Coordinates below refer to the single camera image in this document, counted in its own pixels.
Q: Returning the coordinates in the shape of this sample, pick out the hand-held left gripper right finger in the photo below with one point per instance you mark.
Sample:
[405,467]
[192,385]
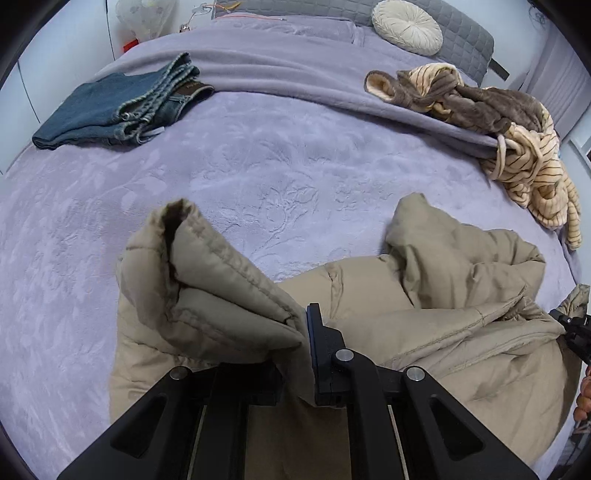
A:
[323,350]

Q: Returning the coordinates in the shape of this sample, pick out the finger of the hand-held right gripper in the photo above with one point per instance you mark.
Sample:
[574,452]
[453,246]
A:
[575,327]

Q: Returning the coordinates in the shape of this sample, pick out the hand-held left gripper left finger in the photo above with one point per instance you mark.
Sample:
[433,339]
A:
[258,387]

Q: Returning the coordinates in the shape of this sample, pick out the tan puffer jacket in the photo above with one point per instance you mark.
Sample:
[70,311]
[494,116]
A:
[415,314]

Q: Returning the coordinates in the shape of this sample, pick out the person's right hand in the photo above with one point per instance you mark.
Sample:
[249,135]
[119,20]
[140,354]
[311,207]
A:
[584,397]

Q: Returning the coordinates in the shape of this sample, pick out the cream striped fleece garment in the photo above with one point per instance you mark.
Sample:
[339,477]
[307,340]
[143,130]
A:
[535,175]

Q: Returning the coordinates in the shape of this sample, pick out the brown fleece robe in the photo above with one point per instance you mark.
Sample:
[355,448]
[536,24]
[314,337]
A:
[498,108]

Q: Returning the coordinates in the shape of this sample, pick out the grey curtain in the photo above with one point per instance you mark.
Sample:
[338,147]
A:
[563,92]

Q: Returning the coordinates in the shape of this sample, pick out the grey quilted headboard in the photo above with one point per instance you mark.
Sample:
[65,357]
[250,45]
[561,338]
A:
[461,41]

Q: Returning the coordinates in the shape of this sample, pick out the purple pillow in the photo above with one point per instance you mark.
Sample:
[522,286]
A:
[286,28]
[369,38]

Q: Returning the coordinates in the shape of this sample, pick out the folded blue jeans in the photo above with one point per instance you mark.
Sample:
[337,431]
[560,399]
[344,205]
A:
[92,110]

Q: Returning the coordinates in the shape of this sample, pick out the round cream cushion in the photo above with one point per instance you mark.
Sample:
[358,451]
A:
[408,25]

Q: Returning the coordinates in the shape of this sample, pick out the red paper packet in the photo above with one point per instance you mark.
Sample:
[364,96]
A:
[131,44]

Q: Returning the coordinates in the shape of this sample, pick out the covered standing fan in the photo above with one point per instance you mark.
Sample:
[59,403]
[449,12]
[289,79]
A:
[143,16]

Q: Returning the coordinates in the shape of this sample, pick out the white wardrobe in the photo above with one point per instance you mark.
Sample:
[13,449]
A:
[46,60]

